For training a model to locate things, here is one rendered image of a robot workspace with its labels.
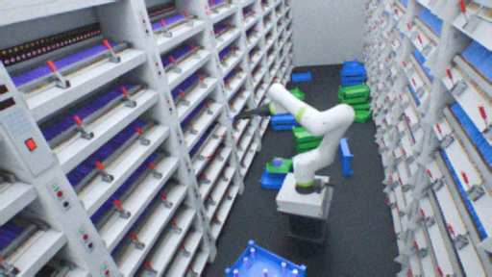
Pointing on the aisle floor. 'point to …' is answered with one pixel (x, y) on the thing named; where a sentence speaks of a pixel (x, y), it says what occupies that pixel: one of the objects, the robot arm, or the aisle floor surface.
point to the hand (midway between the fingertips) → (238, 117)
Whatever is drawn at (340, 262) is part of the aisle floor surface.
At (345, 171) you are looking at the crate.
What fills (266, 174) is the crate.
